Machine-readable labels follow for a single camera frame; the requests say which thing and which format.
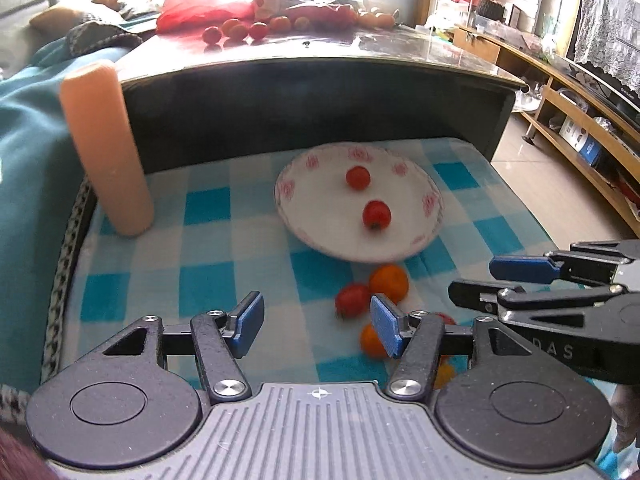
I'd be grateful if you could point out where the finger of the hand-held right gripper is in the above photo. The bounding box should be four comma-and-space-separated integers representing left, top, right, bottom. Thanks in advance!
489, 239, 640, 287
448, 280, 629, 332

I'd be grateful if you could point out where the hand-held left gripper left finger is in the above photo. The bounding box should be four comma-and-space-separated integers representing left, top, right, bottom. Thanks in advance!
100, 291, 266, 404

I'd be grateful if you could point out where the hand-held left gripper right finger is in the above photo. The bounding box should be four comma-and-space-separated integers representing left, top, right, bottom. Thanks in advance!
369, 292, 551, 404

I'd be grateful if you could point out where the small yellow-orange citrus fruit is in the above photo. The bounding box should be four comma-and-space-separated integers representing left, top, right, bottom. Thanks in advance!
432, 357, 456, 390
360, 322, 396, 359

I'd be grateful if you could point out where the white floral bowl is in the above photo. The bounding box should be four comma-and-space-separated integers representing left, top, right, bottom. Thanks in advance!
274, 143, 445, 264

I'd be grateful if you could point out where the person's right hand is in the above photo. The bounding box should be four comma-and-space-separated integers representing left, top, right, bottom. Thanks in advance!
611, 384, 640, 455

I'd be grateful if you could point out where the blue white checkered cloth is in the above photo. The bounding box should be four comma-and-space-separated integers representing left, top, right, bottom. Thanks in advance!
67, 136, 621, 411

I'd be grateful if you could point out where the blue box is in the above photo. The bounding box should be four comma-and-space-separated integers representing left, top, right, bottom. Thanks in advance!
580, 136, 603, 167

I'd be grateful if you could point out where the white box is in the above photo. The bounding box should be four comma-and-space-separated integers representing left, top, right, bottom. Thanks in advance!
559, 116, 591, 151

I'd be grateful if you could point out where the wooden media stand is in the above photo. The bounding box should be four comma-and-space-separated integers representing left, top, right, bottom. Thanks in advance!
452, 22, 640, 237

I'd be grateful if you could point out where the flat screen television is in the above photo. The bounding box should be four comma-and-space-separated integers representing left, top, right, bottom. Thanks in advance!
565, 0, 640, 127

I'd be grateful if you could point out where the dark coffee table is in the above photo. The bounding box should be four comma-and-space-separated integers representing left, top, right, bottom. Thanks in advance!
114, 22, 528, 176

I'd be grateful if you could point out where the white lace cloth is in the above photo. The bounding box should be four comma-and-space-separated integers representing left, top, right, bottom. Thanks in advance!
572, 0, 640, 97

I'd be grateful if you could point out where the teal blanket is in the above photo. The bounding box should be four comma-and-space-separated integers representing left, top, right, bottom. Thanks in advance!
0, 35, 132, 396

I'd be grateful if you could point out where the maroon garment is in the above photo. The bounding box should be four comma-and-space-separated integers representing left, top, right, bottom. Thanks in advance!
0, 427, 48, 480

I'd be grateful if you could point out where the red flat packet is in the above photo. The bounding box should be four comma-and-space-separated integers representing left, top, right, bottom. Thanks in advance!
285, 2, 361, 29

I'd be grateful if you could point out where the red plastic bag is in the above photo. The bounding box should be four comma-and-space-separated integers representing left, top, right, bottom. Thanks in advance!
156, 0, 261, 34

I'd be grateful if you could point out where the houndstooth pillow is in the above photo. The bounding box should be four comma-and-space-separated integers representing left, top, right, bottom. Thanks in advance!
65, 20, 146, 59

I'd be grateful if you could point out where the yellow pillow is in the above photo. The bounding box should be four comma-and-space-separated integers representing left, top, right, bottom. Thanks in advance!
29, 2, 96, 36

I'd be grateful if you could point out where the grey sofa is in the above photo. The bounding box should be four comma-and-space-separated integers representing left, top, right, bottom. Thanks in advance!
0, 0, 126, 81

